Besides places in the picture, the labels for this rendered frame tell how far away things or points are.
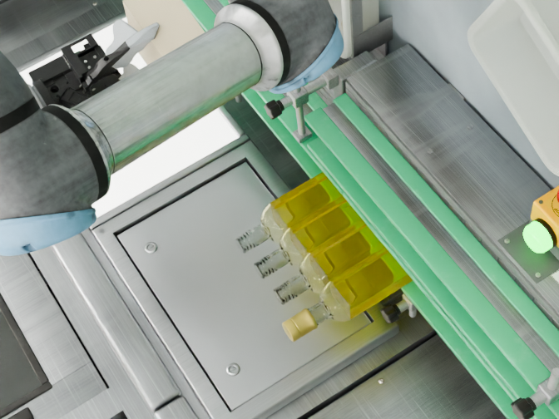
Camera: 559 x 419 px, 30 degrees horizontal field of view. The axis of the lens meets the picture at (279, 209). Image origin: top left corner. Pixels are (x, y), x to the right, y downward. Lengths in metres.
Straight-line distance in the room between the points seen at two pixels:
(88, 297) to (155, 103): 0.73
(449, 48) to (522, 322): 0.43
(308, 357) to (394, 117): 0.42
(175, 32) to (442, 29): 0.40
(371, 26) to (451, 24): 0.19
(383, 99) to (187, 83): 0.51
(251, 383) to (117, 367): 0.24
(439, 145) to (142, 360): 0.60
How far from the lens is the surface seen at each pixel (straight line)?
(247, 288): 1.79
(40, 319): 1.89
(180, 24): 1.59
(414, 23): 1.67
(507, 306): 1.47
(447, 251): 1.51
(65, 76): 1.62
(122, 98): 1.16
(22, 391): 1.84
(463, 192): 1.54
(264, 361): 1.72
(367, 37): 1.72
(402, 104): 1.63
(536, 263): 1.48
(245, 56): 1.24
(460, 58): 1.59
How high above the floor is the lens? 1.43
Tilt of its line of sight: 13 degrees down
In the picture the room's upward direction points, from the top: 121 degrees counter-clockwise
